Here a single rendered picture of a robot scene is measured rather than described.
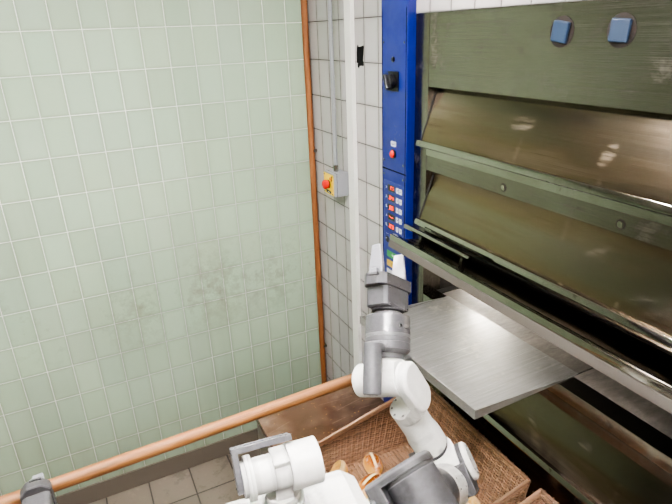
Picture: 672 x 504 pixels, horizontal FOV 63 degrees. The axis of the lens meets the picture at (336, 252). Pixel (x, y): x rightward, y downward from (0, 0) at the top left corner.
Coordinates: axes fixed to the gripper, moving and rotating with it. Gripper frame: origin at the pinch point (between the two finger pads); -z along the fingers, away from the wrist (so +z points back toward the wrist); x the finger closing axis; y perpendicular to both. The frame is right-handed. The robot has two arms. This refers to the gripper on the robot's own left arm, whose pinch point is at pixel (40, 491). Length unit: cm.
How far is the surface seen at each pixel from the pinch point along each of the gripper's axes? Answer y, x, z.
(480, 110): 125, -64, -12
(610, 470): 122, 17, 44
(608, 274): 122, -33, 36
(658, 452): 121, 3, 54
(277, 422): 75, 61, -68
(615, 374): 107, -21, 51
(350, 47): 123, -81, -82
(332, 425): 94, 62, -55
